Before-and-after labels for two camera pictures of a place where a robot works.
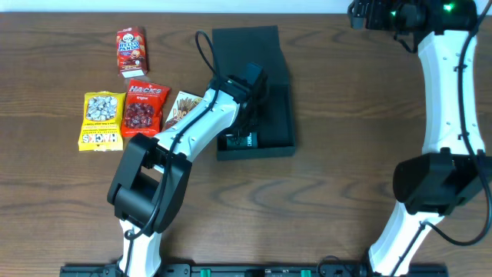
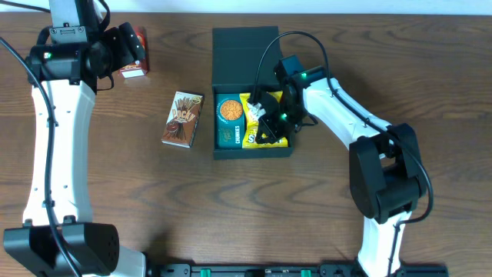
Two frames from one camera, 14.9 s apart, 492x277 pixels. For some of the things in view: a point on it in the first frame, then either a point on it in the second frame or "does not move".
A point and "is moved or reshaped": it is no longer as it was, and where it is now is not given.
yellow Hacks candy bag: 101,129 -> 250,114
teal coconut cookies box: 249,141 is moved or reshaped
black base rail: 249,271 does not move
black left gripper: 256,112 -> 123,56
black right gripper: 373,20 -> 273,134
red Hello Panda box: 132,51 does not move
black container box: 234,48 does not move
